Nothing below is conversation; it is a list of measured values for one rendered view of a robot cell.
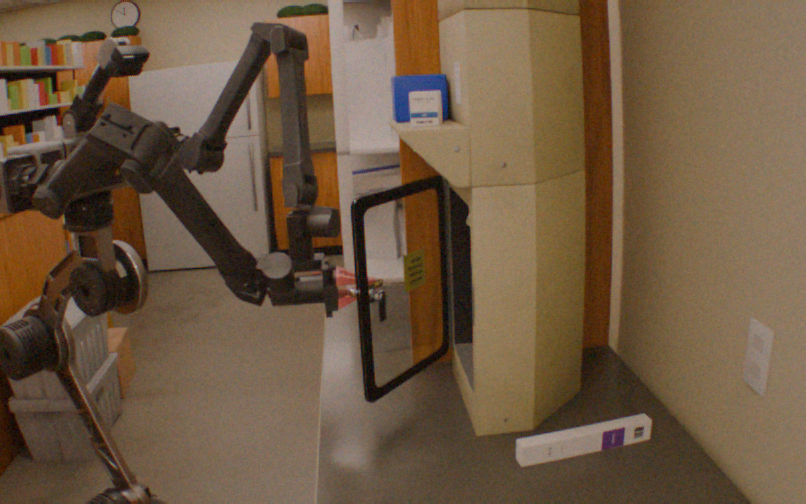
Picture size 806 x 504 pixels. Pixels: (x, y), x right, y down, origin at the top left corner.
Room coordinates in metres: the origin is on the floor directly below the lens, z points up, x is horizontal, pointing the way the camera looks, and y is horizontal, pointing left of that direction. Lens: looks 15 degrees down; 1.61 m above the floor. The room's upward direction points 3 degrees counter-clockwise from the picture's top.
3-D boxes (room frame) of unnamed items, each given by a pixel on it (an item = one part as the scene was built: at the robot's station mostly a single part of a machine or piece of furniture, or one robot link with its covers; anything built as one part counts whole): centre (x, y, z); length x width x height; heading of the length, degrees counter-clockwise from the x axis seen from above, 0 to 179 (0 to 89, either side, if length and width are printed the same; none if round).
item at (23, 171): (1.39, 0.81, 1.45); 0.09 x 0.08 x 0.12; 154
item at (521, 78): (1.34, -0.23, 1.33); 0.32 x 0.25 x 0.77; 4
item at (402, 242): (1.36, 0.00, 1.19); 0.30 x 0.01 x 0.40; 145
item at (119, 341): (3.48, 1.75, 0.14); 0.41 x 0.32 x 0.28; 10
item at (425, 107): (1.28, -0.05, 1.54); 0.05 x 0.05 x 0.06; 79
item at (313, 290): (1.33, 0.18, 1.20); 0.07 x 0.07 x 0.10; 4
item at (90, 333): (2.88, 1.67, 0.49); 0.60 x 0.42 x 0.33; 4
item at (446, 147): (1.33, -0.05, 1.46); 0.32 x 0.11 x 0.10; 4
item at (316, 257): (1.61, 0.24, 1.21); 0.10 x 0.07 x 0.07; 94
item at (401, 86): (1.40, -0.05, 1.56); 0.10 x 0.10 x 0.09; 4
